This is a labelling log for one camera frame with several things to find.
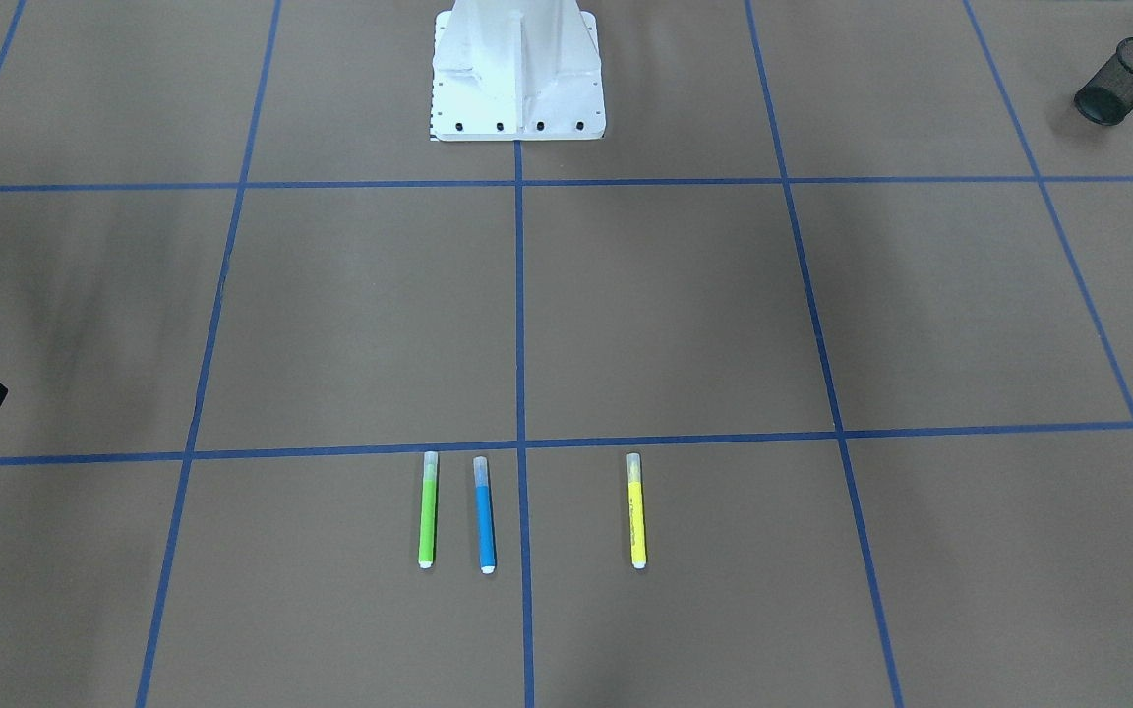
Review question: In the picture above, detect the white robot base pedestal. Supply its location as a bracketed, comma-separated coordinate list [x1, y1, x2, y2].
[429, 1, 607, 140]

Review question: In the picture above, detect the blue highlighter pen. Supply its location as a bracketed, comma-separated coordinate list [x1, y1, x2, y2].
[472, 457, 499, 575]

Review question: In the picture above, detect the yellow highlighter pen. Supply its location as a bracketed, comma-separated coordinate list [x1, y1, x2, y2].
[627, 452, 648, 570]

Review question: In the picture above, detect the black mesh pen cup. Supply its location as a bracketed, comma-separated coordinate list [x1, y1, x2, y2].
[1073, 36, 1133, 126]

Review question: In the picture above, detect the green highlighter pen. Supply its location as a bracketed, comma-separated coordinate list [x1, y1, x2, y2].
[417, 451, 438, 570]

